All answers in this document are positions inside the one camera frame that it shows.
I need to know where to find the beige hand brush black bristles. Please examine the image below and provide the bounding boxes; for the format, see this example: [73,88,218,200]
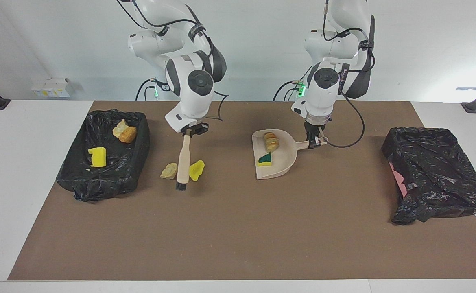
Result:
[175,134,192,192]

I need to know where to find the beige plastic dustpan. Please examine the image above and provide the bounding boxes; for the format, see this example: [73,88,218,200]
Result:
[252,129,328,180]

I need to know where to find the rounded beige bread chunk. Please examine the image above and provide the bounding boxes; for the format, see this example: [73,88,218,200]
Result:
[160,163,178,180]

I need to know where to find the angular beige bread chunk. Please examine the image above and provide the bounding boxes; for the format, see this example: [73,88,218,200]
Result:
[263,132,280,153]

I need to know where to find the brown cork-shaped bread roll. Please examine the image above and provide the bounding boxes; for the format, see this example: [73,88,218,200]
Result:
[118,126,138,144]

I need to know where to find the striped croissant piece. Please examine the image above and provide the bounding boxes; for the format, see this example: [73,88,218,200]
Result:
[112,119,130,138]

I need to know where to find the notched yellow sponge piece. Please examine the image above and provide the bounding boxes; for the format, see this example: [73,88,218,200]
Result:
[87,147,107,168]

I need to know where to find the bin lined with black bag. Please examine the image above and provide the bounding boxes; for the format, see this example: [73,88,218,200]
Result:
[56,109,151,203]

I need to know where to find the pink bin with black bag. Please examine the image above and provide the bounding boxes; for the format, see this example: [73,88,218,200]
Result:
[381,127,476,225]

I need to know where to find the brown table mat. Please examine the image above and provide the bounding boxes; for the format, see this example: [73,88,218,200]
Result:
[7,100,476,281]

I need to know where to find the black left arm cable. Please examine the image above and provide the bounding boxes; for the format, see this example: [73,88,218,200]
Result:
[321,0,376,149]

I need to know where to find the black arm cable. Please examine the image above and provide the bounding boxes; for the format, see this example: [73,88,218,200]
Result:
[321,0,376,149]
[116,0,230,122]

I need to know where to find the left arm base cable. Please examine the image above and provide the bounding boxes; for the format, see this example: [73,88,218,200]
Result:
[273,65,306,101]

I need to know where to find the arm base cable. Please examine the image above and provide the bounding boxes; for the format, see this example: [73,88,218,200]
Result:
[135,79,157,101]
[273,65,306,101]

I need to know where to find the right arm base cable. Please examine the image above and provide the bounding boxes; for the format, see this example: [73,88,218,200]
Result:
[135,79,157,101]

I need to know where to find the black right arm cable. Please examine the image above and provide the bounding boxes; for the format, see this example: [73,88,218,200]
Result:
[116,0,230,122]

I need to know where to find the white wall socket box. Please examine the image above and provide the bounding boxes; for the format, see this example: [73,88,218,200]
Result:
[31,77,76,98]

